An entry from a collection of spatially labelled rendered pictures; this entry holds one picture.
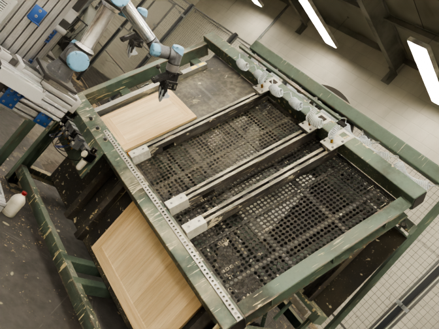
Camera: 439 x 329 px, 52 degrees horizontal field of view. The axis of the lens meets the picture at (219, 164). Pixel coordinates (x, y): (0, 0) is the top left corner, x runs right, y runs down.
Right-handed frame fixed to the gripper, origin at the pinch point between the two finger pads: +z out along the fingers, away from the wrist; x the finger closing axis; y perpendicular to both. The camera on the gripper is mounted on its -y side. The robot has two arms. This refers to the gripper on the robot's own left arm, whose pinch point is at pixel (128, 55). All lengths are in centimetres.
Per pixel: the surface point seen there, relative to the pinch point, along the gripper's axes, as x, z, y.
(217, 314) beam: -194, 53, -11
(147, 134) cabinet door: -54, 35, 4
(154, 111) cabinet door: -33.8, 26.5, 15.0
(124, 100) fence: -11.1, 30.3, 0.8
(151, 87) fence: -9.5, 18.4, 20.0
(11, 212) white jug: -39, 110, -71
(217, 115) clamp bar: -71, 8, 42
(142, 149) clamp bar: -73, 37, -7
